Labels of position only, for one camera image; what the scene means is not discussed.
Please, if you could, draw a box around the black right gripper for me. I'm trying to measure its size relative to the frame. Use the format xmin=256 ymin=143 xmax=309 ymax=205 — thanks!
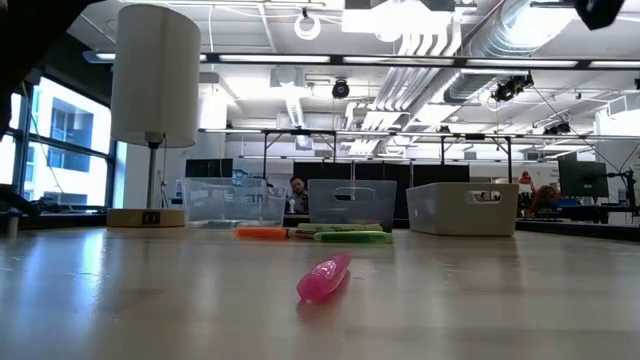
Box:
xmin=573 ymin=0 xmax=627 ymax=32

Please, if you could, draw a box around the small green highlighter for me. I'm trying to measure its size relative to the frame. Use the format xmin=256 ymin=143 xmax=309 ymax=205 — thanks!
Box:
xmin=312 ymin=230 xmax=395 ymax=245

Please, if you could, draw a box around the pink highlighter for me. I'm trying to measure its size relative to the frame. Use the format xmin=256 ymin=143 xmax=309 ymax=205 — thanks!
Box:
xmin=295 ymin=250 xmax=353 ymax=305

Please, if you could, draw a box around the orange highlighter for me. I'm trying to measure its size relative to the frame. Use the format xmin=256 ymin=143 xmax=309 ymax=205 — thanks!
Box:
xmin=234 ymin=226 xmax=290 ymax=241

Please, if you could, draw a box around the clear plastic bin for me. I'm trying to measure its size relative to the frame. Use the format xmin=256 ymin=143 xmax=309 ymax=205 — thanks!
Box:
xmin=182 ymin=176 xmax=289 ymax=230

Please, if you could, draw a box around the black computer monitor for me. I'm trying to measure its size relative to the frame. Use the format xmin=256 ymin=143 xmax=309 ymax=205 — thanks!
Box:
xmin=184 ymin=158 xmax=234 ymax=178
xmin=557 ymin=158 xmax=610 ymax=199

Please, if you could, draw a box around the person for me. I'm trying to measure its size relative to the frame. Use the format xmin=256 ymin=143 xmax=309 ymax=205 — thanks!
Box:
xmin=286 ymin=175 xmax=310 ymax=215
xmin=528 ymin=184 xmax=565 ymax=217

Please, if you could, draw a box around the black partition panel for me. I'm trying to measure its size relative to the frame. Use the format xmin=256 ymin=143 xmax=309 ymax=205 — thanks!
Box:
xmin=292 ymin=162 xmax=471 ymax=221

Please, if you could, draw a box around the white plastic bin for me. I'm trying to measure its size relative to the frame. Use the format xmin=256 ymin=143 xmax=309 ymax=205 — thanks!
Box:
xmin=405 ymin=182 xmax=520 ymax=238

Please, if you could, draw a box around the grey translucent plastic bin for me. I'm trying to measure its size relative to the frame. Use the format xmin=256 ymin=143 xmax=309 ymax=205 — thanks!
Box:
xmin=308 ymin=178 xmax=398 ymax=236

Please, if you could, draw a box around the white shade lamp wooden base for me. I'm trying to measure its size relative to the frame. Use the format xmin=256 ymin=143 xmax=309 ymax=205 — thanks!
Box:
xmin=105 ymin=3 xmax=202 ymax=229

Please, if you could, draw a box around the large window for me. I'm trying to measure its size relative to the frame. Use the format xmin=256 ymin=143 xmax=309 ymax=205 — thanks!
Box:
xmin=0 ymin=74 xmax=117 ymax=211

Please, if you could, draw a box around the black hanging camera rig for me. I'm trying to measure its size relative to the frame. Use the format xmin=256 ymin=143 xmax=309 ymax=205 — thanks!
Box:
xmin=491 ymin=73 xmax=535 ymax=104

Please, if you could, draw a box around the silver ventilation duct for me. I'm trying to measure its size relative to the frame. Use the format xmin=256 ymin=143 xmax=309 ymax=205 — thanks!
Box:
xmin=442 ymin=0 xmax=584 ymax=106

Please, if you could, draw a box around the ceiling light rail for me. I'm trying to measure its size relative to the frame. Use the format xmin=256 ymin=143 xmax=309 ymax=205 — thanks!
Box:
xmin=82 ymin=49 xmax=640 ymax=71

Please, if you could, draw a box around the white ring light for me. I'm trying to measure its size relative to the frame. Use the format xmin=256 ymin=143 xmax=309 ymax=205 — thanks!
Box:
xmin=293 ymin=10 xmax=323 ymax=42

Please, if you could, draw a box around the black background table frame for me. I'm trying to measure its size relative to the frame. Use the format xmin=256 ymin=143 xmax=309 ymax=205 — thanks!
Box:
xmin=261 ymin=128 xmax=514 ymax=181

